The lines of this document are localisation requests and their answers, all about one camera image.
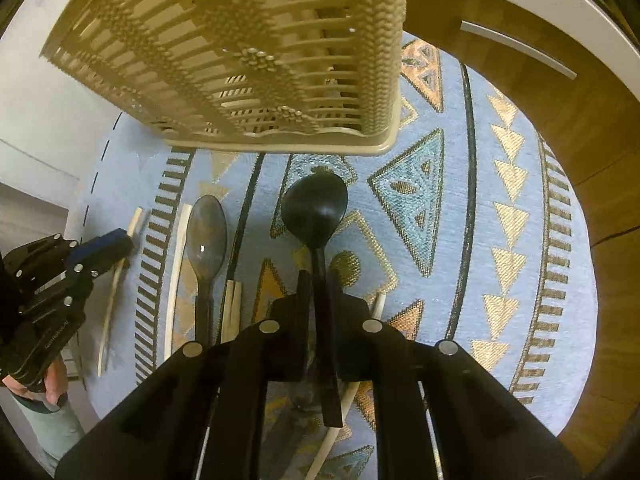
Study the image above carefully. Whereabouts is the black plastic spoon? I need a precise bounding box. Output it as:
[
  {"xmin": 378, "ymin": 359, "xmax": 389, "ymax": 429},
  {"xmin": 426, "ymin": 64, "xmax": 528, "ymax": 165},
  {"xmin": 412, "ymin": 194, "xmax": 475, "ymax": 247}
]
[{"xmin": 281, "ymin": 172, "xmax": 349, "ymax": 428}]

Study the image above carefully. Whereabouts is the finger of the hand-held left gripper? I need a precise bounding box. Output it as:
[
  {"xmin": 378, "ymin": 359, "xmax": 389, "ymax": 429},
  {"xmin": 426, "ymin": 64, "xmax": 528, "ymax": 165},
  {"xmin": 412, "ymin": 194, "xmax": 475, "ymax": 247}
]
[
  {"xmin": 2, "ymin": 229, "xmax": 137, "ymax": 273},
  {"xmin": 62, "ymin": 247, "xmax": 132, "ymax": 306}
]

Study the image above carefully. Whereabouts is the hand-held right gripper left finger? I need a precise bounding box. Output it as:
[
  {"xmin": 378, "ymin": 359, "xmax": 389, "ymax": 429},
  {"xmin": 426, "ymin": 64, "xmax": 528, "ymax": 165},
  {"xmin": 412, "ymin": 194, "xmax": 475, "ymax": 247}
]
[{"xmin": 55, "ymin": 270, "xmax": 313, "ymax": 480}]

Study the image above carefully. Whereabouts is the grey translucent spoon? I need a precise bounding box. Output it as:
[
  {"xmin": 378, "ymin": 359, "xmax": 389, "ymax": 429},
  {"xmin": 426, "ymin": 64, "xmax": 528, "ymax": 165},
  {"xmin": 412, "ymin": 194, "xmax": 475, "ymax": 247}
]
[{"xmin": 186, "ymin": 195, "xmax": 229, "ymax": 348}]

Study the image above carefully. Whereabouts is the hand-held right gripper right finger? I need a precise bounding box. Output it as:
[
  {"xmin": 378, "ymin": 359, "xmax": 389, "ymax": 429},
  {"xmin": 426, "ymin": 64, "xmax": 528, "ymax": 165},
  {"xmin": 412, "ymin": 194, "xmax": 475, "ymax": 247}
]
[{"xmin": 327, "ymin": 294, "xmax": 583, "ymax": 480}]

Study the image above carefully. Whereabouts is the blue patterned tablecloth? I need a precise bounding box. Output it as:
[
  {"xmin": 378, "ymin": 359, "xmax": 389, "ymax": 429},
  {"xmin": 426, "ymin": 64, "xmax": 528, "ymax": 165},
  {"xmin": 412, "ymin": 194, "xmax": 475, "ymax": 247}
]
[{"xmin": 80, "ymin": 30, "xmax": 598, "ymax": 480}]

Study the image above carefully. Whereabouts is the beige plastic utensil basket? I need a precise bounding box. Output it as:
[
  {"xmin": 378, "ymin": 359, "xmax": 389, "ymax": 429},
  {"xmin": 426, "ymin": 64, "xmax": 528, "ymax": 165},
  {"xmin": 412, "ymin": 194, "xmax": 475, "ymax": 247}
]
[{"xmin": 44, "ymin": 0, "xmax": 408, "ymax": 157}]

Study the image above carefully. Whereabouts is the long metal cabinet handle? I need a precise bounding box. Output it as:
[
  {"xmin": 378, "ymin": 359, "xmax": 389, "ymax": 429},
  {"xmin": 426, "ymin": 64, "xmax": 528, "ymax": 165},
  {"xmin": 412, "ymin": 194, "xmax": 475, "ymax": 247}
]
[{"xmin": 460, "ymin": 20, "xmax": 578, "ymax": 80}]

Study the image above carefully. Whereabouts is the person's left hand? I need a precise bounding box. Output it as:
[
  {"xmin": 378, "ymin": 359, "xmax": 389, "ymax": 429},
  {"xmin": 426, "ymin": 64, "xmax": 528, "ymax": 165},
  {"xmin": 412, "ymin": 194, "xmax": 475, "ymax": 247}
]
[{"xmin": 1, "ymin": 354, "xmax": 70, "ymax": 408}]

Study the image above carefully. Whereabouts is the person's left forearm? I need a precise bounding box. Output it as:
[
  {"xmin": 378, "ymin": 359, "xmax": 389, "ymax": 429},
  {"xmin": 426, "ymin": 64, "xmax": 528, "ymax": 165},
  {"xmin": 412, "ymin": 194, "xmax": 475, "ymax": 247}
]
[{"xmin": 10, "ymin": 392, "xmax": 86, "ymax": 478}]

